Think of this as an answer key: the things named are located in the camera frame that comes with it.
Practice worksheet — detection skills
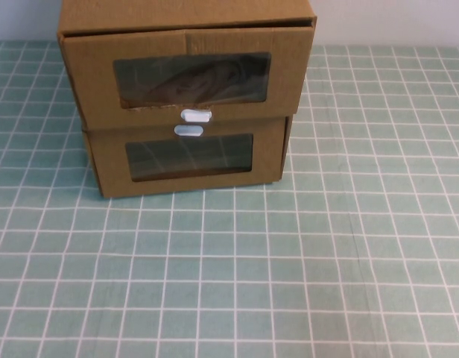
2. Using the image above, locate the cardboard sleeve of smooth-window drawer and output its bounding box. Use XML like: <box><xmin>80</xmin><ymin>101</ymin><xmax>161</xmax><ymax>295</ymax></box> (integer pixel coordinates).
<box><xmin>81</xmin><ymin>114</ymin><xmax>294</xmax><ymax>200</ymax></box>

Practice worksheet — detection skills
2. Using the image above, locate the cardboard drawer with smooth window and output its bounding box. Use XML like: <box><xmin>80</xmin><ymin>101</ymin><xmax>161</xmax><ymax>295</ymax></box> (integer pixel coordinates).
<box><xmin>86</xmin><ymin>115</ymin><xmax>288</xmax><ymax>199</ymax></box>

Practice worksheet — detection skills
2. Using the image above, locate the cardboard sleeve of crumpled-window drawer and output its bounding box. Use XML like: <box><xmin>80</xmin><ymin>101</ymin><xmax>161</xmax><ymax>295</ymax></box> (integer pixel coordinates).
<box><xmin>57</xmin><ymin>0</ymin><xmax>316</xmax><ymax>131</ymax></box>

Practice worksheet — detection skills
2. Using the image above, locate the white handle with raised tab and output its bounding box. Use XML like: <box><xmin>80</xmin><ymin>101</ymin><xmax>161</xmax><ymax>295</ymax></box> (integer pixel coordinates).
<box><xmin>180</xmin><ymin>108</ymin><xmax>213</xmax><ymax>123</ymax></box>

